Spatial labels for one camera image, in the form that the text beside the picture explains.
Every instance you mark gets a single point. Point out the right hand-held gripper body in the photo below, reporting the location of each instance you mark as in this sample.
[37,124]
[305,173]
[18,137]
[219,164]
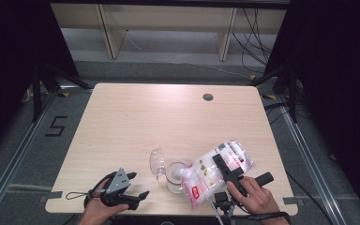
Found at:
[235,175]

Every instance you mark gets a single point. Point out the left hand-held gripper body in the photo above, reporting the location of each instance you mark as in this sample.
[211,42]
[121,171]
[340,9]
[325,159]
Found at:
[118,182]

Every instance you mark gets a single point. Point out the red white spouted refill pouch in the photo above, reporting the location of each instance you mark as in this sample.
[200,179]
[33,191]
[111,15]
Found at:
[206,175]

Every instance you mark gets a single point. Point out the clear glass jar hinged lid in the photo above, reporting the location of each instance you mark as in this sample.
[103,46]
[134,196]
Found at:
[176,178]

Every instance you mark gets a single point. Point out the person's right hand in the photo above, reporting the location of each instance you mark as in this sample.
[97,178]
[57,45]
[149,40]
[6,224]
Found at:
[258,200]

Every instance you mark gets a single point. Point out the person's left hand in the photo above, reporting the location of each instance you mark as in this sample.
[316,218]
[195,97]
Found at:
[97,211]

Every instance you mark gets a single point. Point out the grey tape strip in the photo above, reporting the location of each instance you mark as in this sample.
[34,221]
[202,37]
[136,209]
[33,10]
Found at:
[290,201]
[51,196]

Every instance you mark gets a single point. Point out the black metal stand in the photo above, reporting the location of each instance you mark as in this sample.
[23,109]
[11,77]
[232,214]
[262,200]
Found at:
[292,93]
[37,93]

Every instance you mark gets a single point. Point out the dark curtain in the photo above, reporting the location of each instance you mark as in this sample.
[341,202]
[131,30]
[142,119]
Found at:
[9,47]
[340,78]

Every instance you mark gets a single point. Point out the beige shelf unit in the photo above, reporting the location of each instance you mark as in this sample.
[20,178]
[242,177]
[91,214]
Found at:
[168,18]

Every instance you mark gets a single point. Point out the aluminium floor rail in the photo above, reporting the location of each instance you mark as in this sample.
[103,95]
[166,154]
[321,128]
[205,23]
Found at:
[309,162]
[18,150]

